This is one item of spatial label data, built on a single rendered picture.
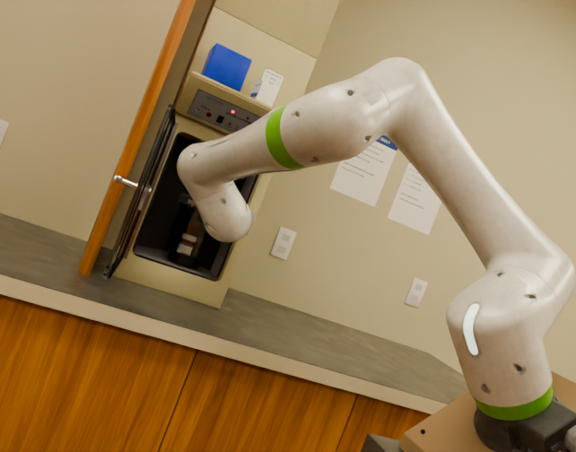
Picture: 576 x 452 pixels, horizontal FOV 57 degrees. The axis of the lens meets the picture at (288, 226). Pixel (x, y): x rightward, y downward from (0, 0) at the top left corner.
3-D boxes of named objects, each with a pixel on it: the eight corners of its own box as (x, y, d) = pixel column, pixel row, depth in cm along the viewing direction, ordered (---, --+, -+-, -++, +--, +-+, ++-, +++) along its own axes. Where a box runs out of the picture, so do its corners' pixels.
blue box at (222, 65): (197, 81, 142) (209, 49, 142) (231, 96, 145) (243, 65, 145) (203, 75, 133) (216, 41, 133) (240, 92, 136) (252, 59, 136)
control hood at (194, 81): (171, 110, 142) (185, 75, 142) (279, 157, 153) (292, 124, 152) (177, 107, 131) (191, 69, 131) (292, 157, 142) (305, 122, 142)
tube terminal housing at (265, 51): (109, 256, 166) (198, 26, 165) (206, 288, 177) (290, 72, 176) (109, 274, 142) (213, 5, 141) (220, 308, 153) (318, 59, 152)
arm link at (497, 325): (573, 367, 88) (547, 265, 82) (537, 431, 78) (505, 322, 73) (498, 355, 97) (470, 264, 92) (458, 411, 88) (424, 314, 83)
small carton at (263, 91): (248, 101, 144) (256, 81, 144) (264, 109, 146) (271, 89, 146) (254, 100, 140) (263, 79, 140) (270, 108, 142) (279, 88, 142)
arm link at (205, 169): (283, 181, 93) (322, 155, 100) (255, 121, 90) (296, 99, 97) (183, 204, 121) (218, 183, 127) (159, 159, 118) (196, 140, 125)
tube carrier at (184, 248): (163, 250, 158) (188, 183, 158) (197, 262, 161) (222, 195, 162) (167, 256, 147) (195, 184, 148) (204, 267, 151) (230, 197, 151)
